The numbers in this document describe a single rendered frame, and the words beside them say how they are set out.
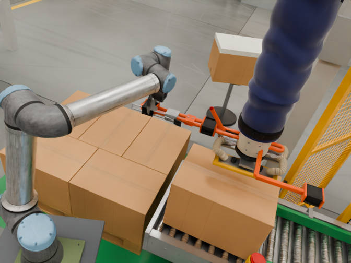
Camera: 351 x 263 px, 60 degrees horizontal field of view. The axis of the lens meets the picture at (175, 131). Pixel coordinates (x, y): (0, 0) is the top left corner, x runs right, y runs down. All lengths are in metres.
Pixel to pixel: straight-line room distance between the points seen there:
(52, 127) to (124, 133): 1.59
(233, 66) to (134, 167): 1.63
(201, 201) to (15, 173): 0.96
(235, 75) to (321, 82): 1.18
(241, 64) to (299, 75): 2.05
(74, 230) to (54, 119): 0.86
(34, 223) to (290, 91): 1.23
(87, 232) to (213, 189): 0.73
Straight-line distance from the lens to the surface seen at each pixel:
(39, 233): 1.47
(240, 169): 1.62
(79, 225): 1.81
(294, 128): 2.72
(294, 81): 1.35
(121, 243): 2.57
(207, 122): 1.65
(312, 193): 1.47
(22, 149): 1.27
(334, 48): 2.36
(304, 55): 1.31
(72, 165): 2.37
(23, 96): 1.15
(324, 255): 2.36
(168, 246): 1.97
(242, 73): 3.44
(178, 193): 1.79
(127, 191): 2.20
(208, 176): 1.84
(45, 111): 1.09
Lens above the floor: 2.28
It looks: 40 degrees down
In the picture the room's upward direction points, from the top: 12 degrees clockwise
